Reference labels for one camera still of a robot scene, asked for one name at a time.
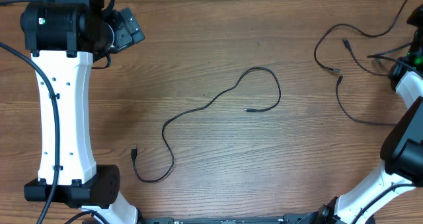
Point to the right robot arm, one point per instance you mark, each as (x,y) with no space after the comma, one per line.
(400,169)

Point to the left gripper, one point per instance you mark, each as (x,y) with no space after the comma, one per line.
(129,32)

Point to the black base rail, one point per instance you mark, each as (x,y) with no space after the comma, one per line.
(224,220)

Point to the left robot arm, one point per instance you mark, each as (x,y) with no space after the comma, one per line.
(65,38)

